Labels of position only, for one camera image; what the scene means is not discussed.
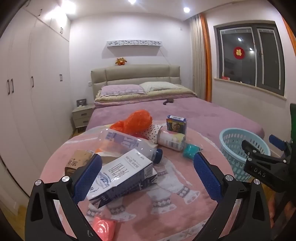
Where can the small red box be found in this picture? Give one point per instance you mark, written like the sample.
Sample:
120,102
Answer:
226,78

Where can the purple pillow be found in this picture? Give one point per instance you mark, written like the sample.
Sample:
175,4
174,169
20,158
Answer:
122,90

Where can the dark framed window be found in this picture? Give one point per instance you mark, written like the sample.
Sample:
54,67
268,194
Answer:
268,60

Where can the orange plush toy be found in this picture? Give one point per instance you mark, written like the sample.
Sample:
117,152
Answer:
121,61

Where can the pastel labelled plastic bottle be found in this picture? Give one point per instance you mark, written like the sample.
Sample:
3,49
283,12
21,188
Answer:
171,140

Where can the small picture frame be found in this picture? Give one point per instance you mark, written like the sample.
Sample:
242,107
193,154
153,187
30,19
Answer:
81,102

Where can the orange curtain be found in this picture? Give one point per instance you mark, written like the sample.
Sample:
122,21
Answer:
208,69

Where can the brown paper cup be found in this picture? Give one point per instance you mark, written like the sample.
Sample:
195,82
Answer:
77,160

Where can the pale floral pillow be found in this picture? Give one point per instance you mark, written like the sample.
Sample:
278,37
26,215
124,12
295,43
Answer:
159,85

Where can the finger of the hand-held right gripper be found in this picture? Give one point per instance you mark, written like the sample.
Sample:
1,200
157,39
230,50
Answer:
251,148
276,140

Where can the beige curtain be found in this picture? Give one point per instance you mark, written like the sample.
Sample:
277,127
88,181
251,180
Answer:
196,58

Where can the folded beige quilt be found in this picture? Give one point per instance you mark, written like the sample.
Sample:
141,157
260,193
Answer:
138,98

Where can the beige upholstered headboard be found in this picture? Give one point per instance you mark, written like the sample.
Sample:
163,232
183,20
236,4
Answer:
134,74

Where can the dark blue white milk carton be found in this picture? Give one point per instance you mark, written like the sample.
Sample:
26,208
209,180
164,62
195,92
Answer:
124,176

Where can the pink elephant blanket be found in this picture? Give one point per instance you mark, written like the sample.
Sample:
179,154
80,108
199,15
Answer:
175,208

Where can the grey nightstand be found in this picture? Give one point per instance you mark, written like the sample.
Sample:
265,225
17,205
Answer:
82,117

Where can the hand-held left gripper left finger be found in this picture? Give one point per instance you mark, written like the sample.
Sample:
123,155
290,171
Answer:
89,178

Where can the clear plastic bottle blue cap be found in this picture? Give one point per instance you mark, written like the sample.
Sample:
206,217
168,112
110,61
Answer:
129,143

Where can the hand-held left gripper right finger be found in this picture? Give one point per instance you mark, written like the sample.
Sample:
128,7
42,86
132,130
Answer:
208,176

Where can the teal crumpled wrapper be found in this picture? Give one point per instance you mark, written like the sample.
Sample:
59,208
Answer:
190,150

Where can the pink crumpled wrapper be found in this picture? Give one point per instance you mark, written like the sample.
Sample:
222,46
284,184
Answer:
103,227

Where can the white polka dot cloth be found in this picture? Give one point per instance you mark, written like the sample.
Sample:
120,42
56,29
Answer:
151,133

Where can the white wardrobe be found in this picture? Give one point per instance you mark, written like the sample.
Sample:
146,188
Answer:
34,104

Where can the purple bedspread bed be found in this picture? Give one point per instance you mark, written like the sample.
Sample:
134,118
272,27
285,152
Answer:
203,113

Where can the small dark object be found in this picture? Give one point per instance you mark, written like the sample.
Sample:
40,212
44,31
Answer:
168,101

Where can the small blue card box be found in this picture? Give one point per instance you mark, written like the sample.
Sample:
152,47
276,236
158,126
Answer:
175,125

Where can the red window decoration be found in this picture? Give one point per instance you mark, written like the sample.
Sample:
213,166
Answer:
238,52

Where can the orange plastic bag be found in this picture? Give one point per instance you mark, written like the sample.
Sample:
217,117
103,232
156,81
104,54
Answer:
136,121

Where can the light blue plastic basket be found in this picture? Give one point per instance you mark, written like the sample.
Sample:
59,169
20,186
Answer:
231,148

